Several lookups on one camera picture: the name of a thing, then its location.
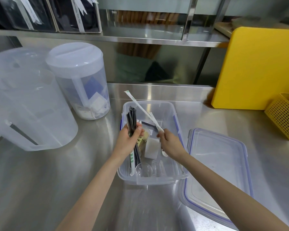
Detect person's right hand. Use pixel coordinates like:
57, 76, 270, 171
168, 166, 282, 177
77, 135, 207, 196
157, 128, 189, 162

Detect person's left hand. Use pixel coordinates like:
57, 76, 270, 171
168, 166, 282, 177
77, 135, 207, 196
115, 124, 145, 162

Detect bundle of black straws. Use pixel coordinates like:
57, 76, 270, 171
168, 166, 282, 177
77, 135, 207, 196
126, 107, 141, 166

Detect white paper-wrapped straw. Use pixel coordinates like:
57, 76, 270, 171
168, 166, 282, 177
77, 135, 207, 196
124, 90, 165, 133

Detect person's right forearm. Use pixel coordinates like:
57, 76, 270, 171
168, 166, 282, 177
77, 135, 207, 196
176, 153, 289, 231

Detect person's left forearm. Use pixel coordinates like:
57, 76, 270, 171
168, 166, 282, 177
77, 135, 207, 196
55, 153, 126, 231

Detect beige chopstick packet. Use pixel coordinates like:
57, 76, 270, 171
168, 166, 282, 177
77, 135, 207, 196
136, 131, 150, 153

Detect black item in clear wrapper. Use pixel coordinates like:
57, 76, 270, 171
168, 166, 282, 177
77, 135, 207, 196
140, 121, 160, 131

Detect clear plastic storage box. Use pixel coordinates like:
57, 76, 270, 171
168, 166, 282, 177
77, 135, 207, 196
117, 101, 190, 186

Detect clear plastic cup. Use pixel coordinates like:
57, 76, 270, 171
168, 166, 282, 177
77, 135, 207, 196
135, 162, 154, 178
151, 160, 167, 177

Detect green-printed wrapped straw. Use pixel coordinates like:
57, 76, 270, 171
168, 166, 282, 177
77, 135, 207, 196
129, 151, 136, 176

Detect clear lid with blue seal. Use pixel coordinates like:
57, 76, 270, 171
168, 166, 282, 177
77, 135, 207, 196
178, 128, 254, 230

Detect clear lidded pitcher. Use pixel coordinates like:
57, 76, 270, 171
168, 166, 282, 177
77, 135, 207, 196
45, 42, 111, 121

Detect stainless steel shelf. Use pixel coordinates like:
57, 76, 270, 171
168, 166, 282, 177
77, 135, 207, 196
0, 28, 230, 48

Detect yellow cutting board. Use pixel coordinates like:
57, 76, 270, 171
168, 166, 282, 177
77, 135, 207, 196
211, 26, 289, 111

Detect large clear measuring jug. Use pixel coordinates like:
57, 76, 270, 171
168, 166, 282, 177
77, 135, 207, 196
0, 67, 79, 151

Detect row of brown sticks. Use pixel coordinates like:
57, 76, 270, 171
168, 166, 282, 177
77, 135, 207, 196
116, 9, 181, 27

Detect yellow perforated basket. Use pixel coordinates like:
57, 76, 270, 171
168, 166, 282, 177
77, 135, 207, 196
264, 92, 289, 142

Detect beige wooden board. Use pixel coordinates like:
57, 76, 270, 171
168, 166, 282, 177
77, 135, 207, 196
214, 21, 240, 39

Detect clear round plastic container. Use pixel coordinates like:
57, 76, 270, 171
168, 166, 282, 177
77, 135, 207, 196
0, 47, 54, 78

